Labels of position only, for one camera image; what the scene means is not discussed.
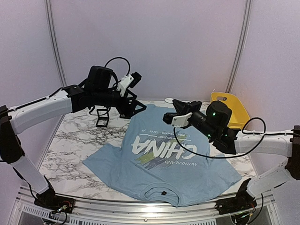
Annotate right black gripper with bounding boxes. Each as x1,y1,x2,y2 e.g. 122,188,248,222
172,101,217,140

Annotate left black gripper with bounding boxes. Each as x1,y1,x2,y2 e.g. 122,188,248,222
94,88,147,117

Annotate black brooch box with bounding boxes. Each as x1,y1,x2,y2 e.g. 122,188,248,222
96,108,110,128

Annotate light blue printed t-shirt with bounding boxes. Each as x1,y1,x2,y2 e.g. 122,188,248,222
84,104,241,207

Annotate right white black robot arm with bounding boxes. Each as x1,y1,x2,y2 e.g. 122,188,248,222
163,99,300,214

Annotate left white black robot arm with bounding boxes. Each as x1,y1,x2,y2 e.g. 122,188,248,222
0,66,146,209

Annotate yellow plastic basket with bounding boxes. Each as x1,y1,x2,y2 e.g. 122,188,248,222
210,92,250,129

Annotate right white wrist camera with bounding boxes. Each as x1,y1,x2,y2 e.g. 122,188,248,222
171,112,193,129

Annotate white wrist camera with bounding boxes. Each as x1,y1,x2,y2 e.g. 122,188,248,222
171,112,193,129
117,72,142,97

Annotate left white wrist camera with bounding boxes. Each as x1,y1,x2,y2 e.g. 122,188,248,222
117,72,142,97

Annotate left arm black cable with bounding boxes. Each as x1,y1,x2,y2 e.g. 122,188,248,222
103,56,131,75

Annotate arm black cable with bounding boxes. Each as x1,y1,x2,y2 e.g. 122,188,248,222
103,56,131,75
173,117,296,159

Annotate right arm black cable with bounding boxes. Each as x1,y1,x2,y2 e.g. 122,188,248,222
173,117,296,159

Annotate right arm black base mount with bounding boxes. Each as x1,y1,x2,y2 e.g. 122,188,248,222
215,178,257,215

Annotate left aluminium wall post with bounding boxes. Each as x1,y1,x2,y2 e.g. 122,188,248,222
44,0,67,87

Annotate aluminium wall post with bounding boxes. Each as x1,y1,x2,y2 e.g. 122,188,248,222
225,0,253,93
44,0,67,87

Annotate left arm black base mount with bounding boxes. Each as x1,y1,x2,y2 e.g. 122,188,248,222
34,189,75,213

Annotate right aluminium wall post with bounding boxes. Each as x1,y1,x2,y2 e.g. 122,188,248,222
225,0,253,93

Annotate aluminium front frame rail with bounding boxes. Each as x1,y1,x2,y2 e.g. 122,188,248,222
8,186,282,225

